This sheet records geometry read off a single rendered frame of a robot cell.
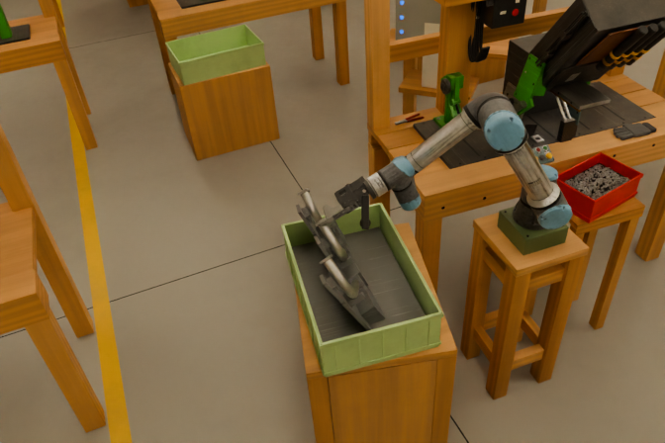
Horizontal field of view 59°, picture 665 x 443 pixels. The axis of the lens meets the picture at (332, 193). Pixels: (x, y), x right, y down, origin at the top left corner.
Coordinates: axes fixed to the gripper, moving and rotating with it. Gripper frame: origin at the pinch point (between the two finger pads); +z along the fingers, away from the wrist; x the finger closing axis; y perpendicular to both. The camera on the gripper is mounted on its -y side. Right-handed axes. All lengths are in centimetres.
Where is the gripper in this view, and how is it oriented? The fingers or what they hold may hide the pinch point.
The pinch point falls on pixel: (324, 225)
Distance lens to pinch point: 197.4
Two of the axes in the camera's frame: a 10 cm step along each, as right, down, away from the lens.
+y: -5.3, -8.4, 0.7
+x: -0.3, -0.6, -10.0
